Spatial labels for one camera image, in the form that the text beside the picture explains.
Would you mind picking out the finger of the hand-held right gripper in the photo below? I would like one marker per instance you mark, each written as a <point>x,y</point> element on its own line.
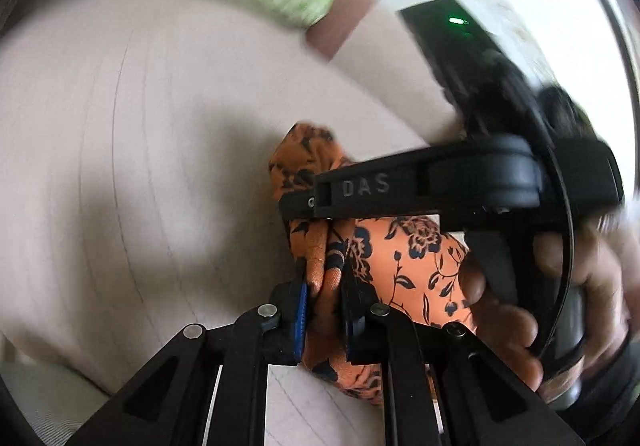
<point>365,191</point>

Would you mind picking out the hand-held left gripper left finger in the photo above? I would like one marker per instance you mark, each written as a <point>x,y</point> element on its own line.
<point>300,326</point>

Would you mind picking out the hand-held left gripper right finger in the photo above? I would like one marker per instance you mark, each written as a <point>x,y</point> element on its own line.
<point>356,326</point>

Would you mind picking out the person's right hand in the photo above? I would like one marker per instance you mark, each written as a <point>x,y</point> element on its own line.
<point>505,331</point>

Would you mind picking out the orange floral shirt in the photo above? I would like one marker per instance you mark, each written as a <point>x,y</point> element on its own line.
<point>415,266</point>

